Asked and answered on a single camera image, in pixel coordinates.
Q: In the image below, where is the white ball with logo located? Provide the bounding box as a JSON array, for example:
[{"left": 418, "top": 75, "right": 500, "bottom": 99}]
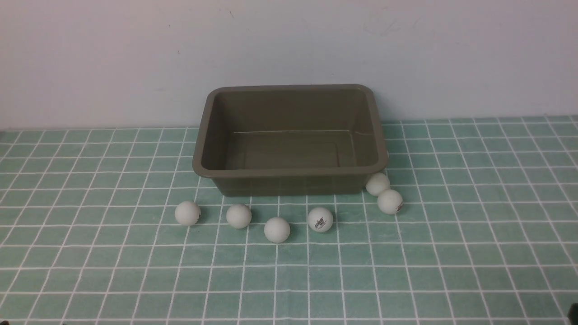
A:
[{"left": 306, "top": 206, "right": 334, "bottom": 233}]

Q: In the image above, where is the olive green plastic bin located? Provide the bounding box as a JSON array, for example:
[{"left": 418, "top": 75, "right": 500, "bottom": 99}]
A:
[{"left": 192, "top": 84, "right": 389, "bottom": 197}]

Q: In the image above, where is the green checkered tablecloth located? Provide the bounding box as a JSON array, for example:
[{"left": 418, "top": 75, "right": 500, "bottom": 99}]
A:
[{"left": 0, "top": 116, "right": 578, "bottom": 325}]

